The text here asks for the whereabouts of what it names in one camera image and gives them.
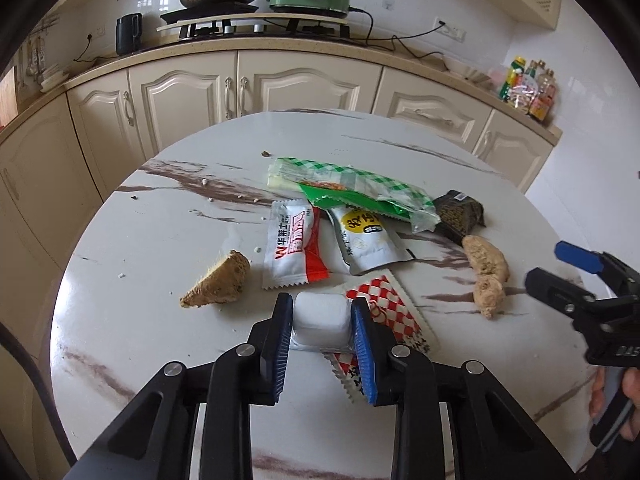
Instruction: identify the person's right hand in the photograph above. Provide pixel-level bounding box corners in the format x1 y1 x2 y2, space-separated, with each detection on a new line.
589 366 640 443

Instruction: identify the white and yellow snack packet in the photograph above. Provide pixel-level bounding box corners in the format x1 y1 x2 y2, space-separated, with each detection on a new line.
327 205 416 276

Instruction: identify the white bowl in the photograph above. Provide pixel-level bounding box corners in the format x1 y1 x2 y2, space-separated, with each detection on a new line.
442 54 477 79

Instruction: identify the green checked long packet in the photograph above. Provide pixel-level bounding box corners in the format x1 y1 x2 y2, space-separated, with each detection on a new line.
267 156 441 234

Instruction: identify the bright green torn wrapper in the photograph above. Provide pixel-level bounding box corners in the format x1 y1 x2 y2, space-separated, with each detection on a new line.
299 182 417 222

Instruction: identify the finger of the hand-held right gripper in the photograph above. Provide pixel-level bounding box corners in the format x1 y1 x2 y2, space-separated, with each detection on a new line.
554 240 640 294
524 266 599 317

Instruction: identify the black electric kettle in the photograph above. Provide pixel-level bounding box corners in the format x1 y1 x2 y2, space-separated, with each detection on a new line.
115 13 144 56

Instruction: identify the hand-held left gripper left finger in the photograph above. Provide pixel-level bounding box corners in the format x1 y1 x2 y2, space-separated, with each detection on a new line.
65 292 296 480

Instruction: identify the white and red snack packet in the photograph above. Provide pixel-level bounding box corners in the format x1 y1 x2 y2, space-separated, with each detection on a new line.
262 198 331 291

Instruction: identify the dark patterned packet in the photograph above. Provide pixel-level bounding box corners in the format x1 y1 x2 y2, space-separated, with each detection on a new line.
432 189 487 245

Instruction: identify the wooden cutting board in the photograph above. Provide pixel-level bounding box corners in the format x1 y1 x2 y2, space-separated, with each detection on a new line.
0 66 19 129

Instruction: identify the beige kitchen countertop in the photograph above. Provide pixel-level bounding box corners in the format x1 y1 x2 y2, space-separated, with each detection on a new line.
0 35 563 142

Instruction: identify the gas stove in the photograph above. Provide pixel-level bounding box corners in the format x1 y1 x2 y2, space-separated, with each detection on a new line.
156 12 347 37

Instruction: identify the stack of white bowls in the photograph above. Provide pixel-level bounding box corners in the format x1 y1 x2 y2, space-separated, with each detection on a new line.
39 64 69 92

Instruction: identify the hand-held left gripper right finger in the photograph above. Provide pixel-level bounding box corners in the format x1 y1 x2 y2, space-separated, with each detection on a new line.
350 297 568 480

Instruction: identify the cluster of condiment bottles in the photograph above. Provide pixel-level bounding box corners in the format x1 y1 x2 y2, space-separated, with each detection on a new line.
498 55 559 122

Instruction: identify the hanging wall utensil rack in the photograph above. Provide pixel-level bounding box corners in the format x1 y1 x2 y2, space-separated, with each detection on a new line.
21 34 52 82

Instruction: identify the black power cord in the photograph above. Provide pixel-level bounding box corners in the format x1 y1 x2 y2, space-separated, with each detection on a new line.
349 6 447 59

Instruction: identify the black glass gas hob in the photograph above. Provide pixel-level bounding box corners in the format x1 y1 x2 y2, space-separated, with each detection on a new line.
177 20 353 42

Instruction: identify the white marble round table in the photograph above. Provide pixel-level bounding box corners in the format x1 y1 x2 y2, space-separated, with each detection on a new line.
49 109 598 480

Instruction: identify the brown bread wedge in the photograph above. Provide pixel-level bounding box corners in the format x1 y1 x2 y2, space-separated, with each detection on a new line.
179 250 251 310

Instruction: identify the black portable stove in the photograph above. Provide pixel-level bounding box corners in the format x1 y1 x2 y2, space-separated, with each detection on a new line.
162 2 261 27

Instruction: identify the red checked wrapper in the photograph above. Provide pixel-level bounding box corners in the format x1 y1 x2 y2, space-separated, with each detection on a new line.
325 269 440 404

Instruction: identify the brown bread piece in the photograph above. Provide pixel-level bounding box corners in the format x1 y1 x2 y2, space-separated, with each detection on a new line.
460 234 511 320

